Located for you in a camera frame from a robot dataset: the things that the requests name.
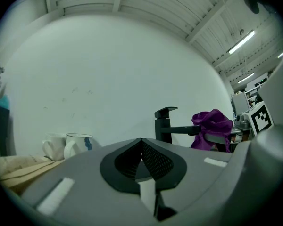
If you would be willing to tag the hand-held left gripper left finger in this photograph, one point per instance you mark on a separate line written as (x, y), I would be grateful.
(85, 185)

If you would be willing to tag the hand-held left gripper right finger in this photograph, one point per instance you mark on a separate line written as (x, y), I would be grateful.
(198, 173)

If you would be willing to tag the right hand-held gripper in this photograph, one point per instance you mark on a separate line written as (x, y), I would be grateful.
(259, 120)

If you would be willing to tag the purple cloth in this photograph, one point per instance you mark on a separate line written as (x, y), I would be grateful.
(211, 128)

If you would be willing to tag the black faucet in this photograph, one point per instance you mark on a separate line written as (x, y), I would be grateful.
(163, 126)

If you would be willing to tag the white mug with blue print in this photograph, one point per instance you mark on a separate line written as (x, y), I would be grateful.
(77, 145)

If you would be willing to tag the beige tube packet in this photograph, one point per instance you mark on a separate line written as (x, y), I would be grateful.
(16, 165)

